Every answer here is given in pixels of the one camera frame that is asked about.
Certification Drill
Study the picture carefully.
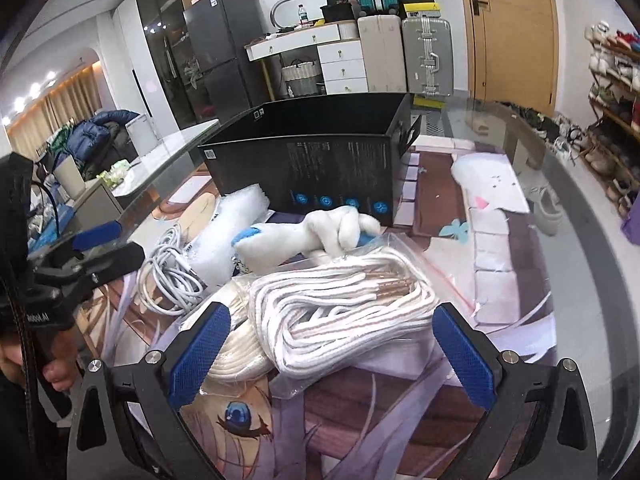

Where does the purple cloth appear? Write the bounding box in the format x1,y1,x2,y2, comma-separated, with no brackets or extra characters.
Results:
620,200,640,247

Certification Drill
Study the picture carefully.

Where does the dark grey refrigerator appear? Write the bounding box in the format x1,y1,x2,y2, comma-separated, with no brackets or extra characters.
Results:
182,0,271,123

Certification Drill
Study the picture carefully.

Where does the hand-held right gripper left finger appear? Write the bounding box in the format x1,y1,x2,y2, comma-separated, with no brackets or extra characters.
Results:
67,302,233,480

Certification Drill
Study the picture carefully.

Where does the white waste bin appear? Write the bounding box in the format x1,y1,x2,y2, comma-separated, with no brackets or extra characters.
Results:
52,152,87,198

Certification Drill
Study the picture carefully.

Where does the blue down jacket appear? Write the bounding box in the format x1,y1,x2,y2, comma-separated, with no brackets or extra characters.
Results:
67,110,141,176

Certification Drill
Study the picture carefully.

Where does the shoe rack with shoes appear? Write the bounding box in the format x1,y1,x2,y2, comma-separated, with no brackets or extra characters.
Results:
582,20,640,221

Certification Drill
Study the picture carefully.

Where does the white box appliance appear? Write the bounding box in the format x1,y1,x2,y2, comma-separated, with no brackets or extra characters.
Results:
125,115,161,145

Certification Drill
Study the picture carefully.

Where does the white sneaker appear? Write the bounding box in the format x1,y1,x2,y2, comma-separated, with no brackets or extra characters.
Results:
530,185,565,237

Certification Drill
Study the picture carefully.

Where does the printed desk mat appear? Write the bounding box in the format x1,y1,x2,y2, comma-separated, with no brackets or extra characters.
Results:
65,105,558,480

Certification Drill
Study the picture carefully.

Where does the white dresser desk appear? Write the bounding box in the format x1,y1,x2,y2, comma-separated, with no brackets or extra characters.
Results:
245,20,368,103

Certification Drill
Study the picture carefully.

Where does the white marble side table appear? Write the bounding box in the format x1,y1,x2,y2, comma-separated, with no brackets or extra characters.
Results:
110,120,221,201

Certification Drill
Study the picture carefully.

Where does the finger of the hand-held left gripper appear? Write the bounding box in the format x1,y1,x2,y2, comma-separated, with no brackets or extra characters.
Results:
35,241,147,303
35,220,123,267

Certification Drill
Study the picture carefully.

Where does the cream rope coil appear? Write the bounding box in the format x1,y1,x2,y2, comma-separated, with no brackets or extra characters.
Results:
180,275,281,386

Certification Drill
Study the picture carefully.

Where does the white cable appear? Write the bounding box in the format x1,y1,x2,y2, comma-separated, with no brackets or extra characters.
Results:
136,224,211,317

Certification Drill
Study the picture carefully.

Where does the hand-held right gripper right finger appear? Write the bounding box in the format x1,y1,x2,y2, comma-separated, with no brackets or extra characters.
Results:
432,302,598,480

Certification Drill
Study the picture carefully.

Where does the wooden door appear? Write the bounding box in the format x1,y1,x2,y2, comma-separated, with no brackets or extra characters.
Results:
455,0,558,116

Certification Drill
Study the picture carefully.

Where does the white bubble wrap bag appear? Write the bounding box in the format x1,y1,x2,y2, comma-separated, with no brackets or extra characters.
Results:
187,183,271,288

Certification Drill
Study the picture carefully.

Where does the person's left hand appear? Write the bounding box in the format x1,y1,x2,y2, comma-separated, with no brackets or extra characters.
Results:
0,320,83,393

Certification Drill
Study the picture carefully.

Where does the beige curtain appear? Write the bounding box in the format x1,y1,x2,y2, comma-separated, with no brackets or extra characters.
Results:
7,62,103,161

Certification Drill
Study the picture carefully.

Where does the silver suitcase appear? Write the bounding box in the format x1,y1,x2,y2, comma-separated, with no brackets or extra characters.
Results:
401,16,455,98

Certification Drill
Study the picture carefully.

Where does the dark glass cabinet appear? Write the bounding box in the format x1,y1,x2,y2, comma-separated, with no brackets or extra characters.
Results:
135,0,196,126

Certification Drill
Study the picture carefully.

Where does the black cardboard box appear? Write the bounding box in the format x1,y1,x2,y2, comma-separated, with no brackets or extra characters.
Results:
197,92,423,228

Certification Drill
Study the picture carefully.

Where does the black bag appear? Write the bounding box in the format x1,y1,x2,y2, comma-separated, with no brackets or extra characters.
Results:
320,0,357,23

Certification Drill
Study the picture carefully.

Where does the row of shoes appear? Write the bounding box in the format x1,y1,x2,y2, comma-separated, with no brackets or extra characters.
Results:
492,102,586,161

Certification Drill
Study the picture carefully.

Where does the oval mirror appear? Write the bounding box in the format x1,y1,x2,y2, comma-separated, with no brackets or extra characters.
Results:
270,0,331,31

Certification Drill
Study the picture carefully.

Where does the zip bag of white rope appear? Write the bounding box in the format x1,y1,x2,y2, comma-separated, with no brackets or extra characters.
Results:
247,232,488,401

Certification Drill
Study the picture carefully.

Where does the beige suitcase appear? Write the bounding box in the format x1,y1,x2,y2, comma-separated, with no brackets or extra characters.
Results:
356,14,408,95

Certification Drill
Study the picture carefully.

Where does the white and blue plush toy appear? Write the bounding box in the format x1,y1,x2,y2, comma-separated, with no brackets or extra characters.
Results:
232,206,381,266

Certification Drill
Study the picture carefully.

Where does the woven laundry basket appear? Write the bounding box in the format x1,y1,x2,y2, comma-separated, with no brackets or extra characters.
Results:
280,60,321,98

